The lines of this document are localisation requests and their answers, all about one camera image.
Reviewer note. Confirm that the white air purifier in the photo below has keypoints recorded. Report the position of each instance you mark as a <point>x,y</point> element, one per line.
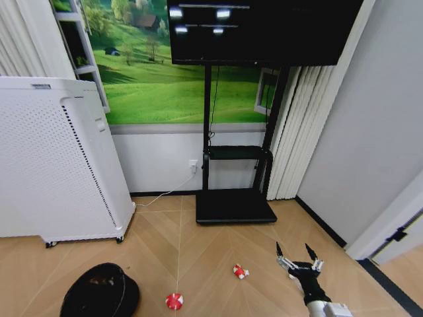
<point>56,158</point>

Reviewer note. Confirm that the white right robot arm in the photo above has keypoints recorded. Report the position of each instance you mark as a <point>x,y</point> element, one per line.
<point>327,309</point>

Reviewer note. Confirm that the red white round wrapper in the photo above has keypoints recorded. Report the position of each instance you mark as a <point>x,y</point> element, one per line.
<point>174,300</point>

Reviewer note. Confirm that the white wall socket plug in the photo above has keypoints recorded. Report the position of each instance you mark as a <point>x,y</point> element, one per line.
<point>193,165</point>

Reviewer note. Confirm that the green landscape wall poster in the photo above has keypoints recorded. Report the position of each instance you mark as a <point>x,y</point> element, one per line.
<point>158,76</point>

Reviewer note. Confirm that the black television stand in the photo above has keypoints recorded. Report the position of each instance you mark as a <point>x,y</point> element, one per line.
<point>234,195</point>

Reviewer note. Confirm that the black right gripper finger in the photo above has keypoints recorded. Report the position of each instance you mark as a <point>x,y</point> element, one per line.
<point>281,256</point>
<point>314,257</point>

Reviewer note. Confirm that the red white crumpled wrapper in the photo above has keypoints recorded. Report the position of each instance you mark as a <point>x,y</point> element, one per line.
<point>240,271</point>

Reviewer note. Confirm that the white vertical blinds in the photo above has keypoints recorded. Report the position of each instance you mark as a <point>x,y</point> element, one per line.
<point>297,132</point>

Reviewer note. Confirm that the black round trash bin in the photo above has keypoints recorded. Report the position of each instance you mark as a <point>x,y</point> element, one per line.
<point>99,292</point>

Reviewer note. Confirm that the white pleated curtain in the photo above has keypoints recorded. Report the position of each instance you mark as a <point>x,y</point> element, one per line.
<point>18,36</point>

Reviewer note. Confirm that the white door with black hinge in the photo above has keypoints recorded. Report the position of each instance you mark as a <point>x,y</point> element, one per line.
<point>393,224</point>

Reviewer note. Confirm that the black television screen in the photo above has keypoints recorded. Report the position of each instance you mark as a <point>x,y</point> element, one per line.
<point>261,29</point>

